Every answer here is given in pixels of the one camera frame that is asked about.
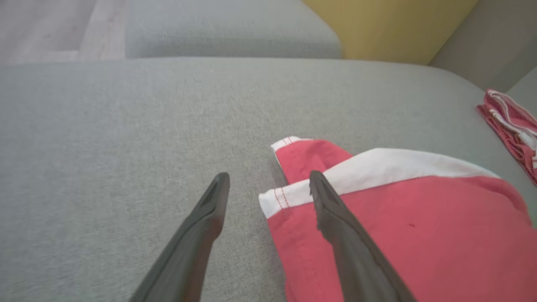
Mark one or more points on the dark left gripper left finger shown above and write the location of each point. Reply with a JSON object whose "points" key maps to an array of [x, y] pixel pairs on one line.
{"points": [[188, 251]]}

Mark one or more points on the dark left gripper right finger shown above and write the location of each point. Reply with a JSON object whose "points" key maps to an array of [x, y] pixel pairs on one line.
{"points": [[356, 260]]}

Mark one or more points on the red white numbered shirt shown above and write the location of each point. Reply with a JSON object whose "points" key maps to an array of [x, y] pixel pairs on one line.
{"points": [[440, 243]]}

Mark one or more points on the red mesh garment white stripes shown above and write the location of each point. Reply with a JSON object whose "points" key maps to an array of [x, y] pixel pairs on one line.
{"points": [[518, 155]]}

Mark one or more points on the small grey sofa cushion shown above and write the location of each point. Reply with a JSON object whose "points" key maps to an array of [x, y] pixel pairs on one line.
{"points": [[230, 29]]}

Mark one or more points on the yellow sofa cushion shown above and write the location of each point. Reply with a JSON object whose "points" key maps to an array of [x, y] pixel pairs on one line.
{"points": [[398, 29]]}

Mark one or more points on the grey sofa seat cushion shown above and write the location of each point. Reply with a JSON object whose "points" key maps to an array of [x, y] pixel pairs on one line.
{"points": [[526, 86]]}

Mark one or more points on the grey sofa backrest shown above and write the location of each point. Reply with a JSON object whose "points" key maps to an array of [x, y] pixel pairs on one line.
{"points": [[495, 37]]}

